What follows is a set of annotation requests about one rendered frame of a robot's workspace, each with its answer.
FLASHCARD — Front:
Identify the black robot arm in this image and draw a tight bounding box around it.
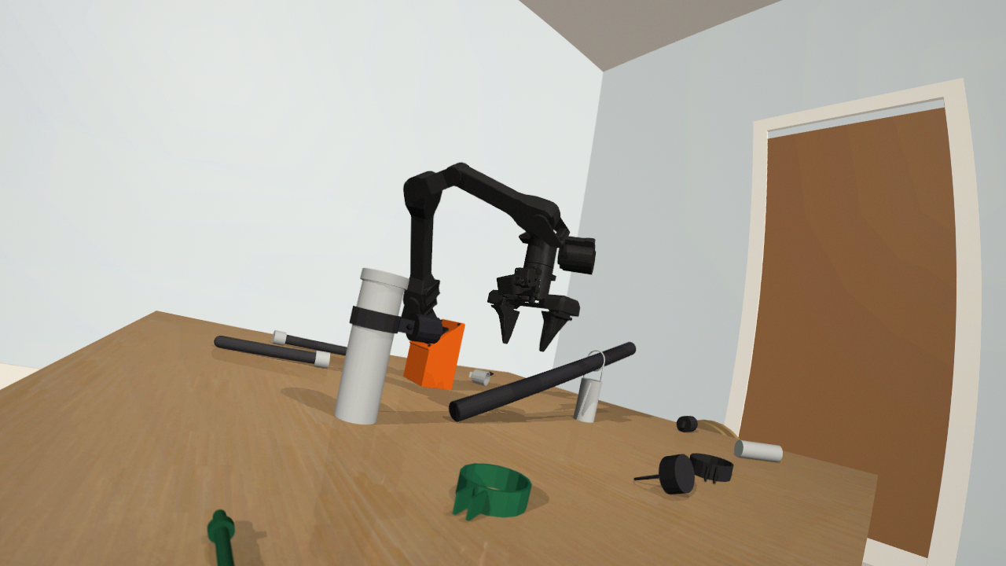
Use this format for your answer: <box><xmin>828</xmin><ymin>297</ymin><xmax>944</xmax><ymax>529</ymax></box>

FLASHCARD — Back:
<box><xmin>402</xmin><ymin>163</ymin><xmax>596</xmax><ymax>319</ymax></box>

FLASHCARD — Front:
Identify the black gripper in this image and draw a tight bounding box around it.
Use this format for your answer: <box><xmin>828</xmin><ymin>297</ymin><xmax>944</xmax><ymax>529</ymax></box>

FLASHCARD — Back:
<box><xmin>487</xmin><ymin>263</ymin><xmax>580</xmax><ymax>352</ymax></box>

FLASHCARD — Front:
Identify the black faceted cup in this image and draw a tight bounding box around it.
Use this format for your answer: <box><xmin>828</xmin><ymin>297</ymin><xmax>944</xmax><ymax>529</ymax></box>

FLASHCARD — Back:
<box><xmin>349</xmin><ymin>306</ymin><xmax>442</xmax><ymax>344</ymax></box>

